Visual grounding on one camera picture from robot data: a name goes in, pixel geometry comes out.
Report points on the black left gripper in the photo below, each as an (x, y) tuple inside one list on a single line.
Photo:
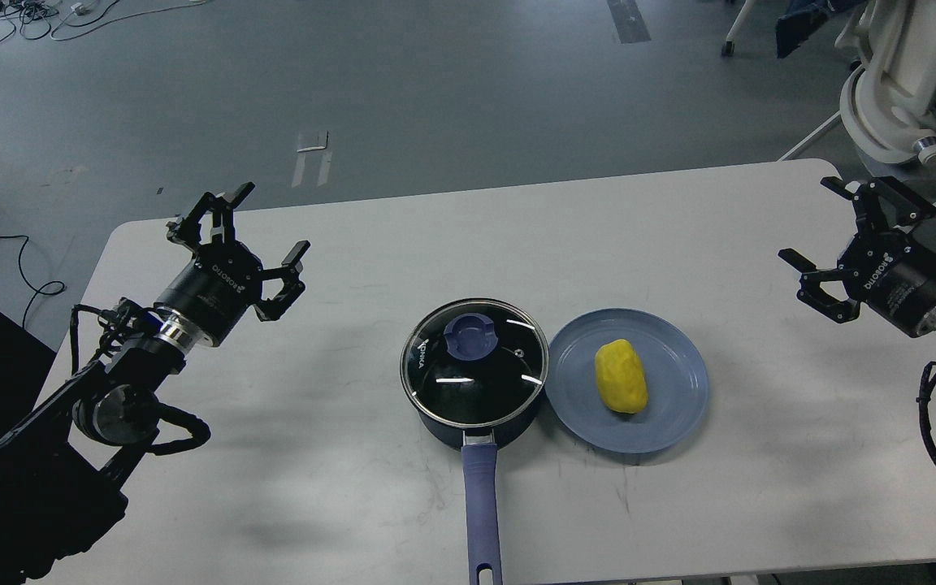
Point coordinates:
[(224, 278)]

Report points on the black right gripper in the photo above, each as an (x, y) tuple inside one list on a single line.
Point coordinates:
[(883, 266)]

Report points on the glass lid blue knob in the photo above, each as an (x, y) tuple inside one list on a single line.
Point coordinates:
[(474, 363)]

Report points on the yellow potato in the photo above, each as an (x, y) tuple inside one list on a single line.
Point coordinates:
[(620, 377)]

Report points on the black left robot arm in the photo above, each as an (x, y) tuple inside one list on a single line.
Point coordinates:
[(63, 466)]

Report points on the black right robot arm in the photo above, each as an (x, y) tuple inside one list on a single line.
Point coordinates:
[(927, 380)]

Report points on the white office chair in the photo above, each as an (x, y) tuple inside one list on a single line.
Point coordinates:
[(888, 102)]

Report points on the blue plate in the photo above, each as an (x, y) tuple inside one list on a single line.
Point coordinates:
[(678, 384)]

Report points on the dark blue cloth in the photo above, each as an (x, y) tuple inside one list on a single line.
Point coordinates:
[(801, 19)]

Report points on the dark blue saucepan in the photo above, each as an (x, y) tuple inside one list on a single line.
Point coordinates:
[(478, 449)]

